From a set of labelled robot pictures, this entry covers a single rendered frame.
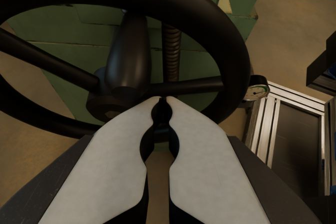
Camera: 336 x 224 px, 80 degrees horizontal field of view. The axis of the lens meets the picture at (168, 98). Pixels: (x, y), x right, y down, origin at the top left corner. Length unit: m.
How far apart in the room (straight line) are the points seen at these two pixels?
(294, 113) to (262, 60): 0.57
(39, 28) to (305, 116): 1.08
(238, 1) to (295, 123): 0.82
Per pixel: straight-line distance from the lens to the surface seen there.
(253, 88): 0.46
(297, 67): 1.69
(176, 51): 0.26
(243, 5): 0.38
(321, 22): 2.24
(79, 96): 0.61
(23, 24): 0.46
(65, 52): 0.48
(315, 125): 1.16
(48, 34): 0.45
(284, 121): 1.08
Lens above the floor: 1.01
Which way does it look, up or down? 58 degrees down
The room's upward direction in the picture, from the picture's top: 9 degrees clockwise
